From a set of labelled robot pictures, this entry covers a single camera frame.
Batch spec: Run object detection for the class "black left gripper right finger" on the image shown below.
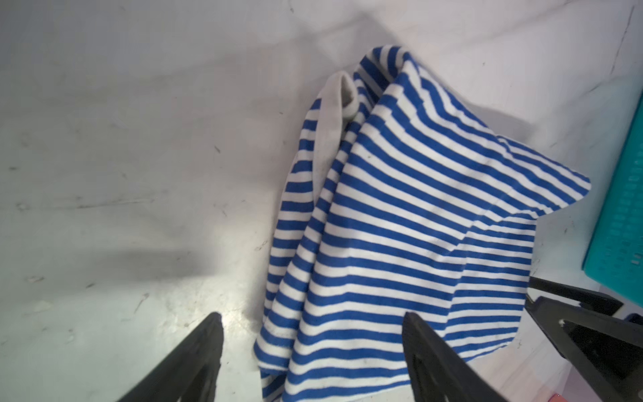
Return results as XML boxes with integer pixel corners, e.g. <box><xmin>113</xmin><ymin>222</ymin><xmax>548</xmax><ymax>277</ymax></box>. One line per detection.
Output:
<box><xmin>402</xmin><ymin>313</ymin><xmax>506</xmax><ymax>402</ymax></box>

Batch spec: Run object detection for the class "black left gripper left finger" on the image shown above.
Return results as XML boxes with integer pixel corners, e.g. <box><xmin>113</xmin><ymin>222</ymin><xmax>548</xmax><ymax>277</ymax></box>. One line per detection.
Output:
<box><xmin>120</xmin><ymin>313</ymin><xmax>224</xmax><ymax>402</ymax></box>

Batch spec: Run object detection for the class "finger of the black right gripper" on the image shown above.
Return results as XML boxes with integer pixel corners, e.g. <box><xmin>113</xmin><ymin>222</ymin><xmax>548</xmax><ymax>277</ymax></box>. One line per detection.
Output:
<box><xmin>526</xmin><ymin>297</ymin><xmax>642</xmax><ymax>401</ymax></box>
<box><xmin>528</xmin><ymin>276</ymin><xmax>624</xmax><ymax>316</ymax></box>

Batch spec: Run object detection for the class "navy white striped tank top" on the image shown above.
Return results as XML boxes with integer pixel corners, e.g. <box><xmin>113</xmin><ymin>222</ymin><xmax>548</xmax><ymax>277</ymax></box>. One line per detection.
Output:
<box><xmin>254</xmin><ymin>46</ymin><xmax>591</xmax><ymax>401</ymax></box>

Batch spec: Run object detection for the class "teal plastic basket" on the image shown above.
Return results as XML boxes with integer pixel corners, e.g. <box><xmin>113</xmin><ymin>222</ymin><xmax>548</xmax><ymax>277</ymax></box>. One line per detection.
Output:
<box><xmin>583</xmin><ymin>103</ymin><xmax>642</xmax><ymax>306</ymax></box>

